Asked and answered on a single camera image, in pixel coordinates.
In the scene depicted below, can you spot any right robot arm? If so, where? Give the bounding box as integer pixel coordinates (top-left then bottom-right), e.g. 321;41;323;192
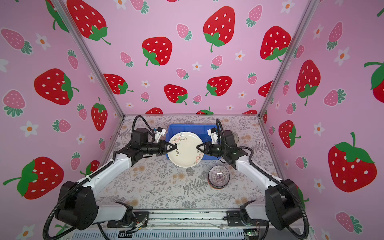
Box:
196;120;310;240

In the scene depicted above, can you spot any cream blossom pattern plate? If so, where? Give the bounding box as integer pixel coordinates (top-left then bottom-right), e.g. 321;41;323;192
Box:
168;132;204;168

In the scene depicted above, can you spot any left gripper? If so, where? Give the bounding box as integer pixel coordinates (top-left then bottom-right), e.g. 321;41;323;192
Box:
141;140;177;157

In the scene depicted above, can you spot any green glass cup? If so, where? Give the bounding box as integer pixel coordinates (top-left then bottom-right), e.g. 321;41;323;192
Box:
233;133;240;144

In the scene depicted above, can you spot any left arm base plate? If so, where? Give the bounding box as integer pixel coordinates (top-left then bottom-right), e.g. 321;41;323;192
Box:
107;211;150;229

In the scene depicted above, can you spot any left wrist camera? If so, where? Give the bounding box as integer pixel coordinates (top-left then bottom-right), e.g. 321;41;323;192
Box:
131;126;167;146

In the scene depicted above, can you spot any blue plastic bin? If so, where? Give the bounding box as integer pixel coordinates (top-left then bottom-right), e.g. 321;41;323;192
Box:
166;125;224;168

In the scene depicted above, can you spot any clear purple glass bowl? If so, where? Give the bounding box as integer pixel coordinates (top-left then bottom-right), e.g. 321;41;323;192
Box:
208;166;231;189

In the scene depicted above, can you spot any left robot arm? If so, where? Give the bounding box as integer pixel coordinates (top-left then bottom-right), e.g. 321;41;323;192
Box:
43;124;177;240

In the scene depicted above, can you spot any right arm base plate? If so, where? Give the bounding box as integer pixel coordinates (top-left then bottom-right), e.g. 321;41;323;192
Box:
223;210;256;227

